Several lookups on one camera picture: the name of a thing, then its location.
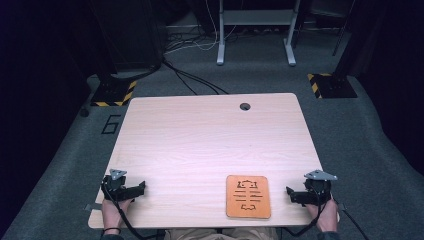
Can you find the person's right hand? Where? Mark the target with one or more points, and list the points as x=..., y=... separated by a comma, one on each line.
x=325, y=215

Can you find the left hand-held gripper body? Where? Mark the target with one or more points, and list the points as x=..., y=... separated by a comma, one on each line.
x=115, y=188

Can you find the grey table bracket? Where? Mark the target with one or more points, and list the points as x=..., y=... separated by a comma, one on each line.
x=341, y=206
x=91, y=207

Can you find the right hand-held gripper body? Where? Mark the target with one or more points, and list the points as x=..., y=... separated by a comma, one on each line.
x=316, y=190

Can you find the white metal desk frame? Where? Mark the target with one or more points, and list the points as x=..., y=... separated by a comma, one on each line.
x=255, y=20

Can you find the orange leather mat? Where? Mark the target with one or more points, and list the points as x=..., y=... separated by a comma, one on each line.
x=248, y=196

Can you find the person's beige trousers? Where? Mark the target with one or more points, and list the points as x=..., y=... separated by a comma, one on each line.
x=220, y=234

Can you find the person's left hand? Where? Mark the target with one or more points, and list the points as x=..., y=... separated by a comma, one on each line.
x=113, y=213

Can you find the black upright post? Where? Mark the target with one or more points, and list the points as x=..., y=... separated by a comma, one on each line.
x=350, y=40

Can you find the thin black stand leg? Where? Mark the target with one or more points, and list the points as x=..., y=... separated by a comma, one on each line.
x=341, y=30

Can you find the small dark round object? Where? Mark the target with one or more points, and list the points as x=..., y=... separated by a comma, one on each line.
x=84, y=112

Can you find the black stand base hazard tape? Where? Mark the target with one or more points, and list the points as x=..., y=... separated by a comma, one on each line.
x=113, y=95
x=333, y=86

